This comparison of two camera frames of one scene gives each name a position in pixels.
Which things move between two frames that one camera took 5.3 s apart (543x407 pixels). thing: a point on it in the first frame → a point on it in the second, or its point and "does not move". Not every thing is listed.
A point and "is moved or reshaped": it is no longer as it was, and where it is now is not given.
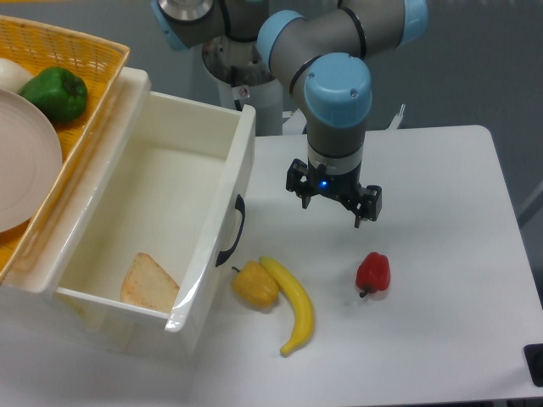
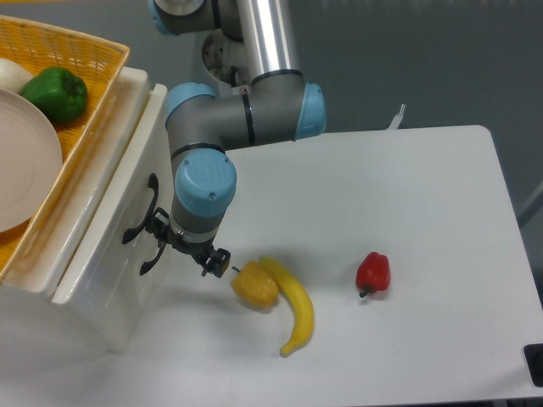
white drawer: [157, 211] is moved or reshaped
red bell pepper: [373, 274] does not move
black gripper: [366, 203] → [216, 264]
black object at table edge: [534, 354] does not move
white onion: [13, 77] does not move
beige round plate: [30, 162] does not move
